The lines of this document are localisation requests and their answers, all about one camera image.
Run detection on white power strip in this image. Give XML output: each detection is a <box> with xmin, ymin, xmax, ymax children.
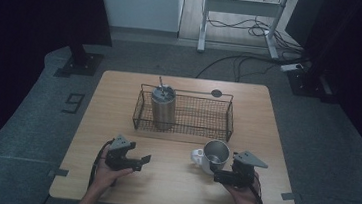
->
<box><xmin>278</xmin><ymin>60</ymin><xmax>305</xmax><ymax>75</ymax></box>

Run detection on black curtain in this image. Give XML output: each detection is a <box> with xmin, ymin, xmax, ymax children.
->
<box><xmin>0</xmin><ymin>0</ymin><xmax>117</xmax><ymax>197</ymax></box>
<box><xmin>272</xmin><ymin>0</ymin><xmax>362</xmax><ymax>168</ymax></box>

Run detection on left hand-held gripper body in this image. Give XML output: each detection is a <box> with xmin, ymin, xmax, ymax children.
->
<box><xmin>103</xmin><ymin>132</ymin><xmax>139</xmax><ymax>174</ymax></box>

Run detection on black stand base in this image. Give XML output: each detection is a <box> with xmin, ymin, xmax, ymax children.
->
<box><xmin>53</xmin><ymin>41</ymin><xmax>106</xmax><ymax>82</ymax></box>
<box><xmin>284</xmin><ymin>65</ymin><xmax>341</xmax><ymax>105</ymax></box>

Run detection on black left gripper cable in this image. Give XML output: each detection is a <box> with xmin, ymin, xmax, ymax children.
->
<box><xmin>86</xmin><ymin>136</ymin><xmax>115</xmax><ymax>193</ymax></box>

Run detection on dark wire mesh basket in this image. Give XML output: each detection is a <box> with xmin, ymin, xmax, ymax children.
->
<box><xmin>130</xmin><ymin>82</ymin><xmax>238</xmax><ymax>144</ymax></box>

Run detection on steel tumbler with straw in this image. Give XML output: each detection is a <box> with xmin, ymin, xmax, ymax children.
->
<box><xmin>147</xmin><ymin>75</ymin><xmax>180</xmax><ymax>133</ymax></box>

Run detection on grey tape strip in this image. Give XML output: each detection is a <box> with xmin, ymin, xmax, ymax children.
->
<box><xmin>47</xmin><ymin>167</ymin><xmax>70</xmax><ymax>179</ymax></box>
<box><xmin>280</xmin><ymin>191</ymin><xmax>296</xmax><ymax>202</ymax></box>

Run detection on white mug with steel inside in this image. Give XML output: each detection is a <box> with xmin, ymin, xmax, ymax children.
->
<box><xmin>188</xmin><ymin>136</ymin><xmax>232</xmax><ymax>178</ymax></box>

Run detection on black floor cables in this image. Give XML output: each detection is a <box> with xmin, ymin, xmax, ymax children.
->
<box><xmin>194</xmin><ymin>0</ymin><xmax>313</xmax><ymax>90</ymax></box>

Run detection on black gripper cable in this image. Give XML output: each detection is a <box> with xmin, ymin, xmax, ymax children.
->
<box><xmin>86</xmin><ymin>136</ymin><xmax>115</xmax><ymax>193</ymax></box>
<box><xmin>247</xmin><ymin>174</ymin><xmax>267</xmax><ymax>204</ymax></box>

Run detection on person's left hand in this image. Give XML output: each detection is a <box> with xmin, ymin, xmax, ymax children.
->
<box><xmin>93</xmin><ymin>144</ymin><xmax>137</xmax><ymax>197</ymax></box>

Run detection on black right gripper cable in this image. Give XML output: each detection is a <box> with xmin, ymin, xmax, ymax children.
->
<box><xmin>247</xmin><ymin>174</ymin><xmax>267</xmax><ymax>204</ymax></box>

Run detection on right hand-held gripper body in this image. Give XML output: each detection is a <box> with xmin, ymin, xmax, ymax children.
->
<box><xmin>228</xmin><ymin>149</ymin><xmax>270</xmax><ymax>193</ymax></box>

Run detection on white cabinet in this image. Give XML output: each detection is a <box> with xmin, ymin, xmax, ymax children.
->
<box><xmin>92</xmin><ymin>0</ymin><xmax>186</xmax><ymax>35</ymax></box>

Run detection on white desk frame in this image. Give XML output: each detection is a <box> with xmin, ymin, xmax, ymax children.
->
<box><xmin>196</xmin><ymin>0</ymin><xmax>292</xmax><ymax>62</ymax></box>

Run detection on person's right hand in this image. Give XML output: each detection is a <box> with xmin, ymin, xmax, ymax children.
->
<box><xmin>220</xmin><ymin>167</ymin><xmax>265</xmax><ymax>204</ymax></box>

